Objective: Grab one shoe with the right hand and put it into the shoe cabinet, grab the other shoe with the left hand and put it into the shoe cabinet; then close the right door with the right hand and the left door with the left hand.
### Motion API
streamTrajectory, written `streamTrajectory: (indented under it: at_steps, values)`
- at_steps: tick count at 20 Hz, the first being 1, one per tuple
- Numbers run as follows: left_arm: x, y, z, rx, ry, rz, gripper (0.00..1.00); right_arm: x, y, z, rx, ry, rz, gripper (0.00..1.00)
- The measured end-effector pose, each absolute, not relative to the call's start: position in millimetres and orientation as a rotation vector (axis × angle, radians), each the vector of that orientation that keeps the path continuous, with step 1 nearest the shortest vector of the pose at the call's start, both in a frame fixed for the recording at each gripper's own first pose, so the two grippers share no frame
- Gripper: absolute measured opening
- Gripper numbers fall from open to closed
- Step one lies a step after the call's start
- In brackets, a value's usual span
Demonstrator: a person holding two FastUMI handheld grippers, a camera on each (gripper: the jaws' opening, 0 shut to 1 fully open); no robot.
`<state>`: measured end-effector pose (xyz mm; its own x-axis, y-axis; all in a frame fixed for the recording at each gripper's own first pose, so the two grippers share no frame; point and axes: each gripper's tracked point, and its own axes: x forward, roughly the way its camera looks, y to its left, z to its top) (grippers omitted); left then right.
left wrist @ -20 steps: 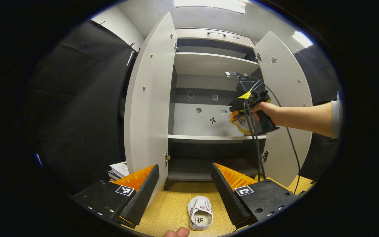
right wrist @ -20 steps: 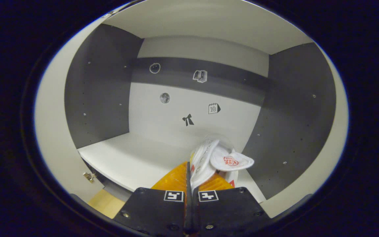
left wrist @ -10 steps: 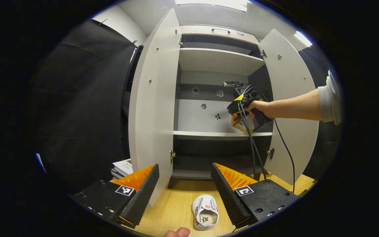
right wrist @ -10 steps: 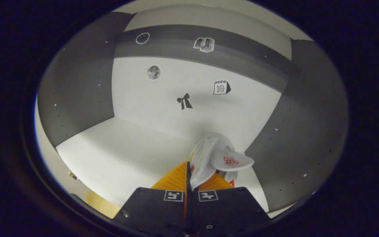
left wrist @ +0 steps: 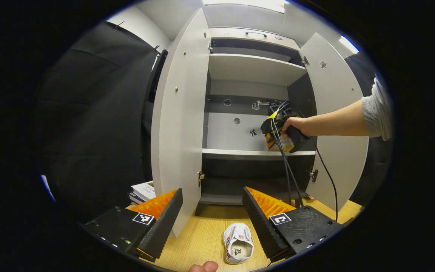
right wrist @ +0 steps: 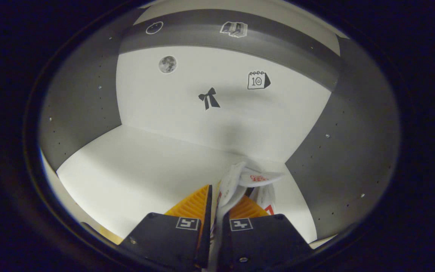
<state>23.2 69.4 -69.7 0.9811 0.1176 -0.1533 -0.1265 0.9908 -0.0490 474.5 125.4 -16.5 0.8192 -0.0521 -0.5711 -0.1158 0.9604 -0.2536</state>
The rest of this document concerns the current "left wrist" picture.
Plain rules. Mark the large ceiling light panel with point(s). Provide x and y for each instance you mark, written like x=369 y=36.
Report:
x=263 y=4

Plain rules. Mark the stack of books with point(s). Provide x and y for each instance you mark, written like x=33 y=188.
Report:
x=144 y=190

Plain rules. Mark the small ceiling light panel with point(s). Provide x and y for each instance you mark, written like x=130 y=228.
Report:
x=349 y=44

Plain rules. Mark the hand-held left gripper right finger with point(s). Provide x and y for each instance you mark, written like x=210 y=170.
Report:
x=261 y=223

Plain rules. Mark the grey cabinet door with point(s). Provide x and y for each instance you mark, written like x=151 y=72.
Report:
x=179 y=124
x=338 y=170

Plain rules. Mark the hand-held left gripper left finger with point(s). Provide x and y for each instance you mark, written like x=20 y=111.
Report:
x=166 y=223

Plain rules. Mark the grey shoe cabinet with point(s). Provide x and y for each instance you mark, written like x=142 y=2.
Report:
x=255 y=68

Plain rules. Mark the black backdrop cloth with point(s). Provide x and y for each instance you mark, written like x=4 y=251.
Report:
x=96 y=132

